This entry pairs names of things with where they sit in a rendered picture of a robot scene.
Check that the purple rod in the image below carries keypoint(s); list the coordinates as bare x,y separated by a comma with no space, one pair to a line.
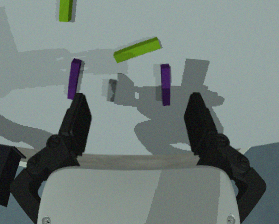
73,79
165,82

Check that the lime green rod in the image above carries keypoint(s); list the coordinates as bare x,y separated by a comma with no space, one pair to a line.
136,50
65,10

